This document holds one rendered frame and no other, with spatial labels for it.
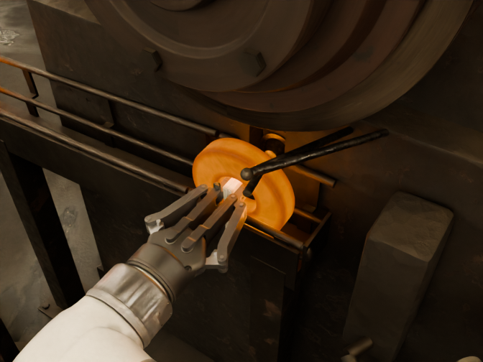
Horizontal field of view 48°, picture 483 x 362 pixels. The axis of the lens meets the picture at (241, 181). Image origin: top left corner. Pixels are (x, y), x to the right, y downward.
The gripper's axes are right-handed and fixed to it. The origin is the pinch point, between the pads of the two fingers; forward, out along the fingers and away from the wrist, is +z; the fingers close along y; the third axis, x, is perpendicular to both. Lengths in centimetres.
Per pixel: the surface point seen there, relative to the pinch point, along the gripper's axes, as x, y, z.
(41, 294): -75, -65, -7
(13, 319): -75, -65, -17
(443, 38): 30.0, 21.8, -1.3
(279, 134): 0.8, 0.1, 10.3
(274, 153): -1.0, 0.4, 8.1
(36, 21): 7.3, -46.6, 7.2
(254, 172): 15.4, 8.9, -10.4
